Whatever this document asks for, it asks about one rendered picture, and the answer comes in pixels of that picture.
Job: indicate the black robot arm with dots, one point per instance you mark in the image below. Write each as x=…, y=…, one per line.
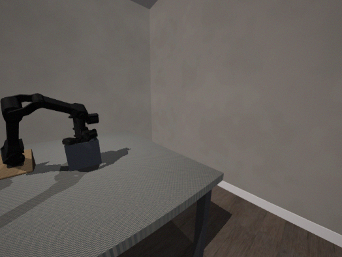
x=13, y=113

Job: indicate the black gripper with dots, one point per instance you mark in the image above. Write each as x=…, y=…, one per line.
x=77, y=139

